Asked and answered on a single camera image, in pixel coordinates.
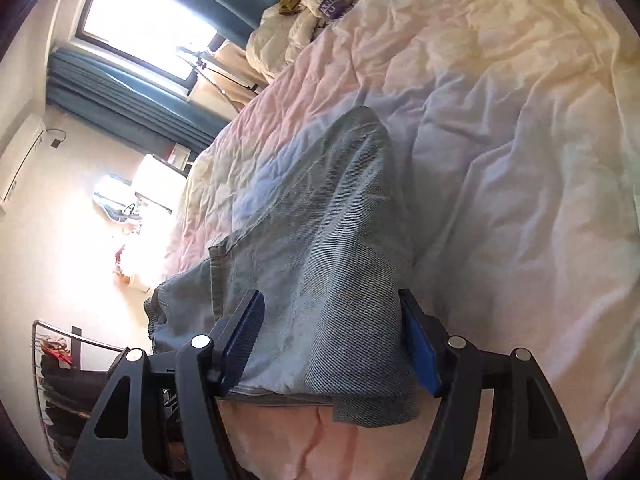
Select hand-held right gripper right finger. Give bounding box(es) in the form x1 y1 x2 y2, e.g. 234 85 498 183
397 287 588 480

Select clothes rack with garments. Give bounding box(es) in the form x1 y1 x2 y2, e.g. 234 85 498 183
31 319 131 466

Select white down jacket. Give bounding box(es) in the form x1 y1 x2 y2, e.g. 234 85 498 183
245 0 436 81

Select narrow teal curtain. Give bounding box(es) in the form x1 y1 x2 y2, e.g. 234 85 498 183
46 49 231 153

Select white side table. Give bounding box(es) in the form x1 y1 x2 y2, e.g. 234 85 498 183
167 142 193 168

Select white air conditioner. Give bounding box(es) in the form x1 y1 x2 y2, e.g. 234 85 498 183
0 112 46 216

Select white chair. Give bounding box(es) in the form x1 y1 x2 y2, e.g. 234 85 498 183
132 154 191 211

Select blue denim jeans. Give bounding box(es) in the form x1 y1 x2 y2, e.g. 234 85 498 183
144 106 421 428

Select dark framed window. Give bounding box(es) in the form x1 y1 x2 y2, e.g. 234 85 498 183
75 0 221 96

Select vanity mirror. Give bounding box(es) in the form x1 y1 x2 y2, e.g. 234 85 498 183
92 174 143 223

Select pastel duvet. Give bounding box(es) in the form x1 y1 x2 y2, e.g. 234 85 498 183
162 0 640 480

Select white vanity desk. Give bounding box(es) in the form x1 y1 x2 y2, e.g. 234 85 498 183
112 210 171 293

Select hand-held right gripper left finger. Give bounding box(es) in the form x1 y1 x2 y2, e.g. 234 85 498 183
70 289 266 480

